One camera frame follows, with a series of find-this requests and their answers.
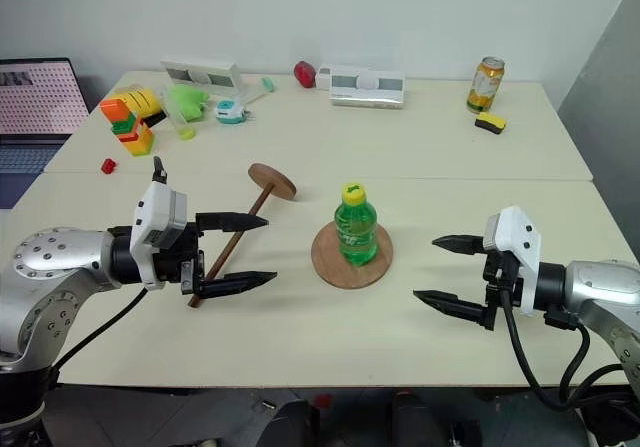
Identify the red apple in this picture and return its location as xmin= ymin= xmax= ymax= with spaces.
xmin=293 ymin=59 xmax=317 ymax=90

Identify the yellow and black eraser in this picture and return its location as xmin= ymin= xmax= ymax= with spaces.
xmin=474 ymin=111 xmax=509 ymax=135

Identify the green plush toy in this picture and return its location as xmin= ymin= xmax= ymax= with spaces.
xmin=165 ymin=83 xmax=212 ymax=122

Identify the white brush with green head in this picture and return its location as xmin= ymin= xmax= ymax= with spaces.
xmin=233 ymin=77 xmax=278 ymax=107

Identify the white and teal tape measure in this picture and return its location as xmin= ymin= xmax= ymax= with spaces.
xmin=214 ymin=98 xmax=250 ymax=126

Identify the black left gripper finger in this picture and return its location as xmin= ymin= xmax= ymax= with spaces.
xmin=199 ymin=270 xmax=278 ymax=301
xmin=195 ymin=211 xmax=270 ymax=236

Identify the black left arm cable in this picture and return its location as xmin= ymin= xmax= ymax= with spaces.
xmin=51 ymin=288 xmax=150 ymax=371

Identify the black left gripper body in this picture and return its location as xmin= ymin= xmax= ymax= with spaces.
xmin=149 ymin=221 xmax=208 ymax=301

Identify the round wooden base disc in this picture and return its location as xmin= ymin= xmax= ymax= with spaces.
xmin=310 ymin=218 xmax=394 ymax=290

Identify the open laptop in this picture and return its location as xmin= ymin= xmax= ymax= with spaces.
xmin=0 ymin=57 xmax=91 ymax=211

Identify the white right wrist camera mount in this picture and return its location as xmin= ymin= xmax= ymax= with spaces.
xmin=482 ymin=205 xmax=544 ymax=316

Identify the yellow striped toy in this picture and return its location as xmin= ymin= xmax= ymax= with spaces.
xmin=116 ymin=85 xmax=167 ymax=129

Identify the dark rounded shape under table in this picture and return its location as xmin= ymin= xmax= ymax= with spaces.
xmin=253 ymin=398 xmax=322 ymax=447

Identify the yellow drink can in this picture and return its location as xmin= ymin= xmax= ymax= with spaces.
xmin=465 ymin=56 xmax=507 ymax=115

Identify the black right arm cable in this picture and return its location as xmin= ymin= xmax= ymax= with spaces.
xmin=501 ymin=289 xmax=640 ymax=412

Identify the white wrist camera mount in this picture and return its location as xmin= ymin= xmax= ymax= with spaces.
xmin=482 ymin=205 xmax=544 ymax=316
xmin=129 ymin=181 xmax=189 ymax=291

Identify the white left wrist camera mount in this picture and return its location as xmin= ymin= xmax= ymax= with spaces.
xmin=129 ymin=181 xmax=189 ymax=291

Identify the colourful toy block tower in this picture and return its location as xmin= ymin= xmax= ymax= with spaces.
xmin=99 ymin=96 xmax=155 ymax=159

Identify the white box with windows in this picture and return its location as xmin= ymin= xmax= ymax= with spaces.
xmin=160 ymin=57 xmax=247 ymax=96
xmin=316 ymin=63 xmax=407 ymax=112

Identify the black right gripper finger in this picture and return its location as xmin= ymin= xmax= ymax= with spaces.
xmin=412 ymin=289 xmax=489 ymax=325
xmin=431 ymin=234 xmax=487 ymax=257

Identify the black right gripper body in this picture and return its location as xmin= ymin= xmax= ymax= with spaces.
xmin=481 ymin=248 xmax=525 ymax=332

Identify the wooden disc with stick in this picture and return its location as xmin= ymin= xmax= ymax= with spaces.
xmin=187 ymin=162 xmax=298 ymax=310

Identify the green soda bottle yellow cap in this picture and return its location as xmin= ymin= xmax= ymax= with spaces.
xmin=333 ymin=182 xmax=380 ymax=269

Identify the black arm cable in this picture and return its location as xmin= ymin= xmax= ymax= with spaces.
xmin=51 ymin=288 xmax=150 ymax=371
xmin=501 ymin=289 xmax=640 ymax=412

